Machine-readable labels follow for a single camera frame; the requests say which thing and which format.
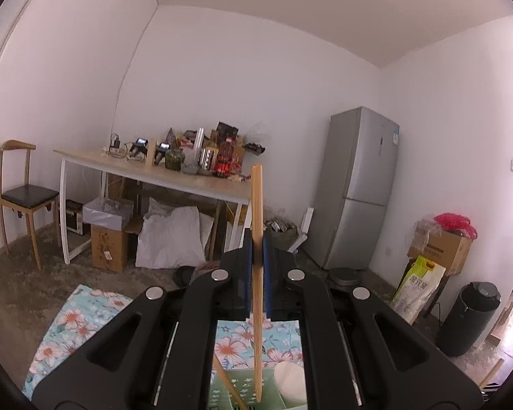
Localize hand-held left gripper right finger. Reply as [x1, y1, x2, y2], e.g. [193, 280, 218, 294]
[263, 230, 483, 410]

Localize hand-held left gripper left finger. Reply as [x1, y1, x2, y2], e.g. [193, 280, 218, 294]
[31, 239, 254, 410]

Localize tan wooden chopstick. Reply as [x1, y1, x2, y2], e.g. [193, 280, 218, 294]
[212, 355, 249, 410]
[250, 164, 266, 403]

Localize green star-perforated utensil holder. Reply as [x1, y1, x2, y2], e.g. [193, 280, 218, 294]
[207, 365, 310, 410]

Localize white leaning panel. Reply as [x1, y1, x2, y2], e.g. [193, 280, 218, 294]
[288, 207, 315, 254]

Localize round black pan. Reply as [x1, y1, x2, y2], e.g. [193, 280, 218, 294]
[328, 267, 362, 289]

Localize white woven sack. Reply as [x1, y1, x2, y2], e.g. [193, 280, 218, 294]
[136, 207, 208, 270]

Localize white-legged wooden table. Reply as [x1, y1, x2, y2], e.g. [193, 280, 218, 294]
[54, 149, 253, 265]

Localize red label cola bottles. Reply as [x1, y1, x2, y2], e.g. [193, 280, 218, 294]
[214, 143, 236, 179]

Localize green glass jar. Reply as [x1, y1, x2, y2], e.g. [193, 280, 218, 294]
[165, 149, 184, 172]

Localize brown cardboard box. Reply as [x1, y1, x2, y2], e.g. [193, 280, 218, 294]
[91, 224, 129, 272]

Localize silver refrigerator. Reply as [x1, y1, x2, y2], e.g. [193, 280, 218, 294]
[303, 107, 400, 271]

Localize yellow green rice bag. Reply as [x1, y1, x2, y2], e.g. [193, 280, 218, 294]
[391, 255, 447, 325]

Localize dark snack box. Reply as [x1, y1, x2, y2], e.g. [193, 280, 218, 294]
[216, 122, 240, 144]

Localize floral blue blanket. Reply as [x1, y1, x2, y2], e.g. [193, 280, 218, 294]
[24, 284, 304, 400]

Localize large printed cardboard box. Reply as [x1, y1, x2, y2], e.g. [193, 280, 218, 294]
[407, 221, 473, 276]

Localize small black and white appliance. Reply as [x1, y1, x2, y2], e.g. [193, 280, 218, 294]
[64, 199, 85, 235]

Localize red plastic bag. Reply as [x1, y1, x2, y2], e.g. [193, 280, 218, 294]
[433, 213, 478, 240]

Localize black trash bin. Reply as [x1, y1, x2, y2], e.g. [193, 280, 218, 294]
[436, 282, 502, 357]

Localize wooden chair with dark seat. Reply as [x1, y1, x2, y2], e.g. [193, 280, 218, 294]
[0, 140, 61, 271]

